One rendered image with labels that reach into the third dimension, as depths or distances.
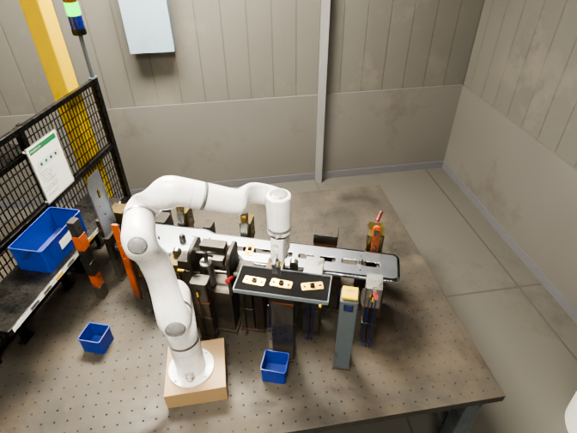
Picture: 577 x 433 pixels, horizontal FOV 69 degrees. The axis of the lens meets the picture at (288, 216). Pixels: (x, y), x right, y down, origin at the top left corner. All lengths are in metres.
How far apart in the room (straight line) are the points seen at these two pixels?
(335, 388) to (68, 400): 1.11
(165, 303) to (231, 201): 0.44
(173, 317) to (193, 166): 2.76
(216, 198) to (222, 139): 2.73
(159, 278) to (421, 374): 1.20
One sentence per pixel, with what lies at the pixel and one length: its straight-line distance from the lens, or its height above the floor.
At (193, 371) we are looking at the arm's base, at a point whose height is 0.84.
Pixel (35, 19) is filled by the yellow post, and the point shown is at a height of 1.90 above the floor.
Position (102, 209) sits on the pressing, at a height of 1.15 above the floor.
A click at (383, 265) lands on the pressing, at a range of 2.00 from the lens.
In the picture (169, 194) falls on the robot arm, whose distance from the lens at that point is 1.29.
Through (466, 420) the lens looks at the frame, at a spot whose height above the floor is 0.44.
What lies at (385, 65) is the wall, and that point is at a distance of 4.07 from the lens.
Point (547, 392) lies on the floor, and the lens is 3.12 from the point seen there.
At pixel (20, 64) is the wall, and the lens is 4.05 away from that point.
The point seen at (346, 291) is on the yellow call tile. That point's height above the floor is 1.16.
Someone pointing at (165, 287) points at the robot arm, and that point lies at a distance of 1.50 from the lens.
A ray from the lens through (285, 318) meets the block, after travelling 1.76.
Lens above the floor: 2.37
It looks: 38 degrees down
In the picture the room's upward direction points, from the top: 1 degrees counter-clockwise
